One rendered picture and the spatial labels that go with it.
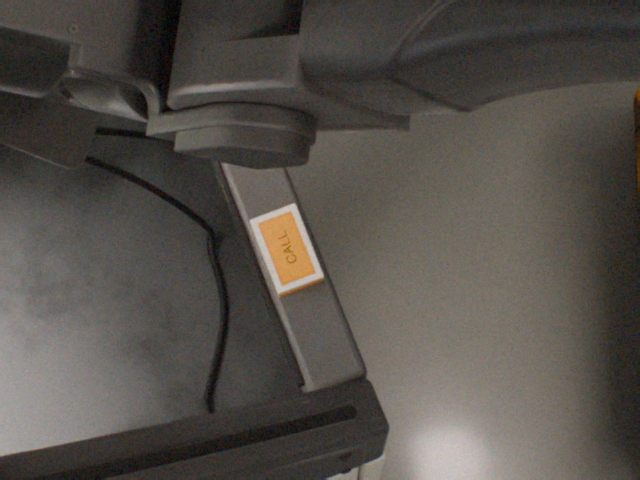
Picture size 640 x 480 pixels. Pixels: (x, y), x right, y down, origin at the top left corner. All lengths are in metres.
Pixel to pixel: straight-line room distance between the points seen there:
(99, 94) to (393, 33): 0.15
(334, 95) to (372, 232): 1.45
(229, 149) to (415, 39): 0.08
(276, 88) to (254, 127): 0.03
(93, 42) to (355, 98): 0.09
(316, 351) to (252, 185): 0.11
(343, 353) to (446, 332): 0.98
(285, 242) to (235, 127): 0.43
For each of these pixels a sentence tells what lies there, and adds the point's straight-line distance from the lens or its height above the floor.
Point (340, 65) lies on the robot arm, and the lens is 0.35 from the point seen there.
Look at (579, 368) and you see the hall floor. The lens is 1.80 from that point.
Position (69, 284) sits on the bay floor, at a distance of 0.97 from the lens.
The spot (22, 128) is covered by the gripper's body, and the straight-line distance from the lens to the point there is 0.54.
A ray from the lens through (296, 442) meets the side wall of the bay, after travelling 0.75.
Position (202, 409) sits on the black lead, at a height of 0.84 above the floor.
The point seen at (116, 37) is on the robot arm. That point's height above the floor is 1.38.
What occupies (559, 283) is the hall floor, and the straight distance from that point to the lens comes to 1.82.
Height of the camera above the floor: 1.75
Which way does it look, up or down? 75 degrees down
